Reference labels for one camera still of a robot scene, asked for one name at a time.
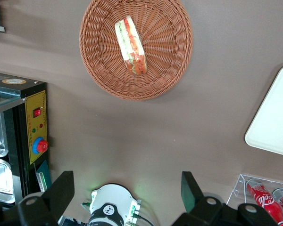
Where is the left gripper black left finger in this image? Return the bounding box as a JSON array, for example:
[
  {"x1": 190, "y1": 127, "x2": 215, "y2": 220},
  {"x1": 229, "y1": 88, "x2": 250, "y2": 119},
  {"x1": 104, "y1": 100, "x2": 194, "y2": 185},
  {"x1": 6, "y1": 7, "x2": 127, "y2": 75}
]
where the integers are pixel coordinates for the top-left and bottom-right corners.
[{"x1": 17, "y1": 170, "x2": 75, "y2": 226}]

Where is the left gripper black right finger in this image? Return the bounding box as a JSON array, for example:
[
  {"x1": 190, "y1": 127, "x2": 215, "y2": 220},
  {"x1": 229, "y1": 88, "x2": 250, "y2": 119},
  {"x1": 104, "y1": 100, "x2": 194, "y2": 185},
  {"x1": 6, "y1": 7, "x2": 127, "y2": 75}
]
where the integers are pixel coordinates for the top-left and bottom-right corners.
[{"x1": 172, "y1": 171, "x2": 227, "y2": 226}]

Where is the triangle sandwich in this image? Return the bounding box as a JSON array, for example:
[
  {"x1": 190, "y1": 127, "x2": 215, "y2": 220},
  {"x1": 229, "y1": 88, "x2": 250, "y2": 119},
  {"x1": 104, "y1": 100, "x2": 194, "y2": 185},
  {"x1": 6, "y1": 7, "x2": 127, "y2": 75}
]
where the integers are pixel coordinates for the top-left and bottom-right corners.
[{"x1": 114, "y1": 15, "x2": 148, "y2": 76}]

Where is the cream plastic tray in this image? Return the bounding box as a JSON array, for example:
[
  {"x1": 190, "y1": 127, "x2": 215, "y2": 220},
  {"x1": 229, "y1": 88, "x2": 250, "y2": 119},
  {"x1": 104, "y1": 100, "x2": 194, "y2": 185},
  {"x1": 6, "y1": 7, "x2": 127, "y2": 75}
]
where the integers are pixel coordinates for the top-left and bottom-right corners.
[{"x1": 244, "y1": 63, "x2": 283, "y2": 158}]

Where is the large round wicker basket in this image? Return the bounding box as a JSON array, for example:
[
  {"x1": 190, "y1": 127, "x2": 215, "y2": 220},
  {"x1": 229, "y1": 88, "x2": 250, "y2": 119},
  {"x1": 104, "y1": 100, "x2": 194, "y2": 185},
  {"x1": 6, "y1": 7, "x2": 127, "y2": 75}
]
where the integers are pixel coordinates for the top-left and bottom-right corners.
[{"x1": 79, "y1": 0, "x2": 194, "y2": 101}]

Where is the clear acrylic bottle rack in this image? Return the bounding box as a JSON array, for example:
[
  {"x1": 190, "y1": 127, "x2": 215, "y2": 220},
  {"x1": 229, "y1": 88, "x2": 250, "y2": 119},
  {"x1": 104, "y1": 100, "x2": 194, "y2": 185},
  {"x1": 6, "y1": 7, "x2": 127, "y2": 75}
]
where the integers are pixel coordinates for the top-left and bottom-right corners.
[{"x1": 226, "y1": 173, "x2": 283, "y2": 226}]

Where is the black food warmer cabinet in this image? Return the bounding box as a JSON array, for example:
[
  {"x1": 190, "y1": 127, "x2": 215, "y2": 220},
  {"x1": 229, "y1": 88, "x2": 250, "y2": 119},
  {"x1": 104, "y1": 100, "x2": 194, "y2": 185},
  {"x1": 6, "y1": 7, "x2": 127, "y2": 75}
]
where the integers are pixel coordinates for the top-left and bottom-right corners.
[{"x1": 0, "y1": 71, "x2": 53, "y2": 209}]

